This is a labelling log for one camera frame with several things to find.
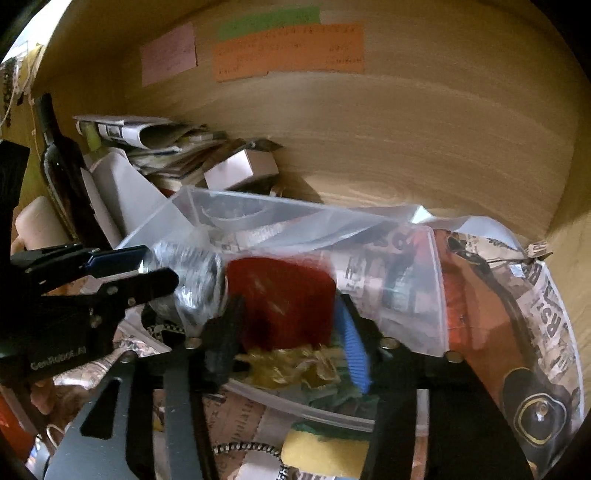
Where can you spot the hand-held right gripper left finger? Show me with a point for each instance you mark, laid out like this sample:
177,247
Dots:
220,344

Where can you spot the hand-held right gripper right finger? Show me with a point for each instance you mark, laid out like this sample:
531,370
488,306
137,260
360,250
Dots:
354,355

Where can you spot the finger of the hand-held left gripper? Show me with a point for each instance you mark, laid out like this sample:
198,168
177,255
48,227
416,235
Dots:
115,261
147,286

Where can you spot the silver foil packet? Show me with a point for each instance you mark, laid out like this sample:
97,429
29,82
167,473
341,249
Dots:
194,277

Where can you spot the red soft sponge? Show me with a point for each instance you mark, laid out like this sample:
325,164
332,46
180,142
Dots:
281,304

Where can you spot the clear plastic storage box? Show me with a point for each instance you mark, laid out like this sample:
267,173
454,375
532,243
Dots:
295,228

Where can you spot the green cloth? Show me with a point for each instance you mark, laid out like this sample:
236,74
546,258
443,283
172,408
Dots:
334,397

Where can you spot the yellow crumpled plastic wrap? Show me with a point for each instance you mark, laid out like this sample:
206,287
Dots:
288,364

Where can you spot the white paper carton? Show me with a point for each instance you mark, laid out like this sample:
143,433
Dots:
117,189

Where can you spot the beige cylindrical object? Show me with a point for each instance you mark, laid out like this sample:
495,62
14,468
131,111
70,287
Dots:
34,224

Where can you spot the dark glass wine bottle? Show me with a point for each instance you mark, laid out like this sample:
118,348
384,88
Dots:
62,180

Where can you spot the yellow sponge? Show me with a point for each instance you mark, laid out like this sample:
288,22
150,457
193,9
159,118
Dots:
318,454

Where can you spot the stack of newspapers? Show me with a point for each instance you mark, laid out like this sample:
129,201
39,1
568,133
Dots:
157,143

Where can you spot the small white cardboard box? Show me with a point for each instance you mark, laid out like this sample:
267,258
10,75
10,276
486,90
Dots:
242,168

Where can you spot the newspaper print brown bag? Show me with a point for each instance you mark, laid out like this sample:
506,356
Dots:
512,323

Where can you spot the pink paper note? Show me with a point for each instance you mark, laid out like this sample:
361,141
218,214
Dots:
169,60

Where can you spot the brown paper tag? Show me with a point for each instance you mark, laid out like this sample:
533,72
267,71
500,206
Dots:
539,249

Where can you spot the orange paper note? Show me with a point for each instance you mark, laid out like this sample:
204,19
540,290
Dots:
288,53

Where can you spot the green paper note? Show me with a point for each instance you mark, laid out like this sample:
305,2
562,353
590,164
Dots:
268,23

